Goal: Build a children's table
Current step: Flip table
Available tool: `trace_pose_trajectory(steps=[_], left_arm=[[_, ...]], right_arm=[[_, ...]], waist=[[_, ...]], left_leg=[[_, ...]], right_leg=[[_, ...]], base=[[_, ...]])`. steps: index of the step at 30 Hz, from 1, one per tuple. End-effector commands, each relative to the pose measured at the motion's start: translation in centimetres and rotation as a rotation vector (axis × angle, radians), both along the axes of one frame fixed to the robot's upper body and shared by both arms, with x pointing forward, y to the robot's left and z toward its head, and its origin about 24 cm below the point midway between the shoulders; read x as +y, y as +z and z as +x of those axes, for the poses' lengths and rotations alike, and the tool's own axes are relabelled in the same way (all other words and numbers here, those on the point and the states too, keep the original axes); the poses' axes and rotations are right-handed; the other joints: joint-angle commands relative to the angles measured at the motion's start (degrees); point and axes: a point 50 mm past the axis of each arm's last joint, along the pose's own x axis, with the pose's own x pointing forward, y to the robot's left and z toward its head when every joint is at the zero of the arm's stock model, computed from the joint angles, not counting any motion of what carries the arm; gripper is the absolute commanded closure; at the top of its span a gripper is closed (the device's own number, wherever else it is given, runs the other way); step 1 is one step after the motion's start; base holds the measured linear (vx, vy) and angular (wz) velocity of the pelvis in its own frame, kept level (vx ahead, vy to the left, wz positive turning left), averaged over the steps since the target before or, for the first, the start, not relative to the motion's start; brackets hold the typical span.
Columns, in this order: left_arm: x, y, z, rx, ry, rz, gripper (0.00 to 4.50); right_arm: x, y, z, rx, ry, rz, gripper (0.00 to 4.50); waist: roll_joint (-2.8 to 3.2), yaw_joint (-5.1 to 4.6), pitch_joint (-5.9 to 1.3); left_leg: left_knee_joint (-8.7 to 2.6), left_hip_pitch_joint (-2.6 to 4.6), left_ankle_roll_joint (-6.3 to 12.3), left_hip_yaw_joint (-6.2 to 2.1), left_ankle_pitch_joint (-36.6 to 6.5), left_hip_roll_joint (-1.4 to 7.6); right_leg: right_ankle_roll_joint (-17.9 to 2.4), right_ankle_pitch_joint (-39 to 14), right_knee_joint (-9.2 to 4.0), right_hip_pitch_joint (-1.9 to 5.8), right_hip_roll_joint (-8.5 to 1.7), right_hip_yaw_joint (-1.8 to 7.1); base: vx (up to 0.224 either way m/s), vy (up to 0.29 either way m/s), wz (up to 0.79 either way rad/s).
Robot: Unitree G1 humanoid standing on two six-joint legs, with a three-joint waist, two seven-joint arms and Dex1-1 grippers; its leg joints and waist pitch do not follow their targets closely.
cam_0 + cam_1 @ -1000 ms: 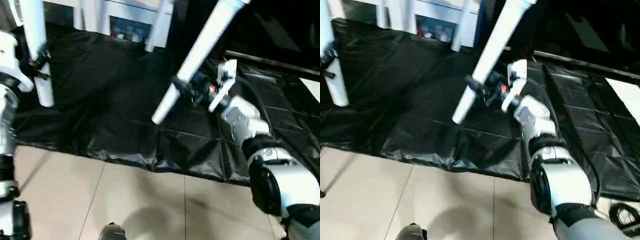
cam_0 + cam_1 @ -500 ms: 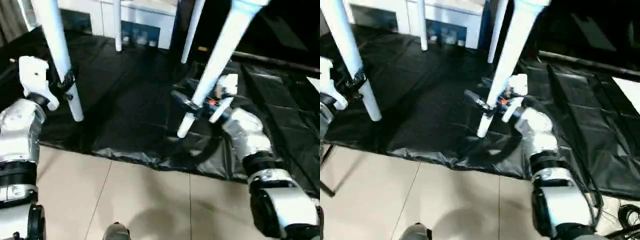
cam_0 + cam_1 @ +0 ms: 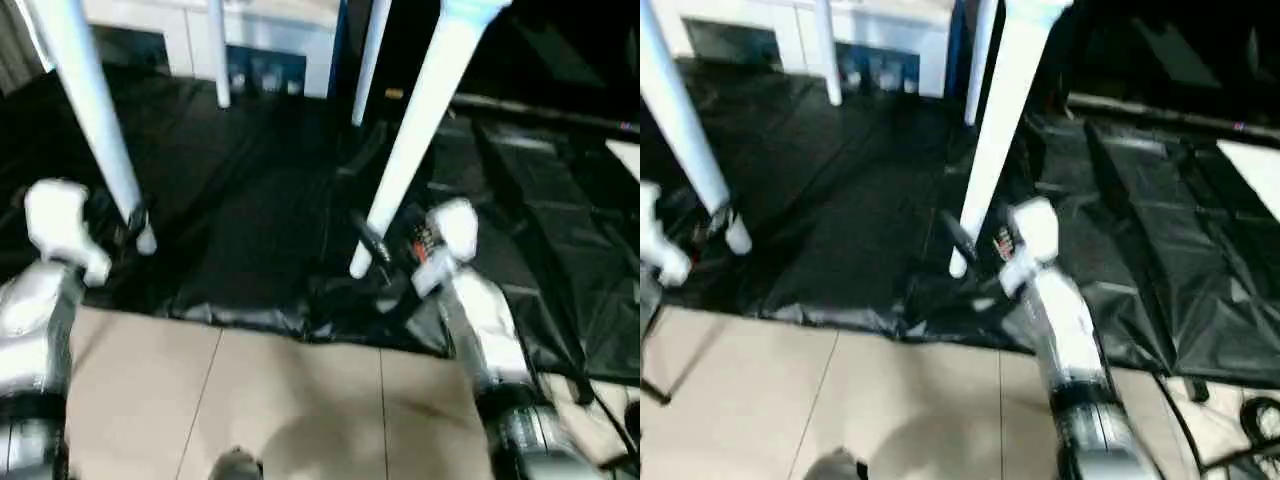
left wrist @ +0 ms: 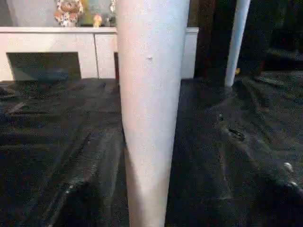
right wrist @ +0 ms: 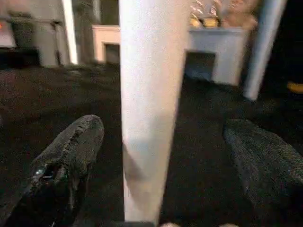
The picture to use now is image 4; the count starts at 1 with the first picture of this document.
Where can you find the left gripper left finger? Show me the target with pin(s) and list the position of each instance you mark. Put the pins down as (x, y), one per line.
(90, 189)

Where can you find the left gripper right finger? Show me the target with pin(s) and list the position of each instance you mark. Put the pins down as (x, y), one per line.
(265, 184)

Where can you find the white plastic table leg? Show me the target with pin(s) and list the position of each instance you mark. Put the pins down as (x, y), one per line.
(236, 42)
(149, 94)

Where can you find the black glossy mat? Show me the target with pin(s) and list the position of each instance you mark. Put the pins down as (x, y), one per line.
(59, 130)

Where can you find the small tan label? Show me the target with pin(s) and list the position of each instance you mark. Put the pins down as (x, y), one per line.
(237, 71)

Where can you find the white cabinet with glass doors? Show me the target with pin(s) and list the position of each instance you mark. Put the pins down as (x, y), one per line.
(47, 40)

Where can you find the small yellow figurine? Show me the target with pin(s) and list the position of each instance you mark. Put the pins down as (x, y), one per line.
(97, 20)

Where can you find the floral patterned ornament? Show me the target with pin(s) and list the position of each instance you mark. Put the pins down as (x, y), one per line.
(68, 11)

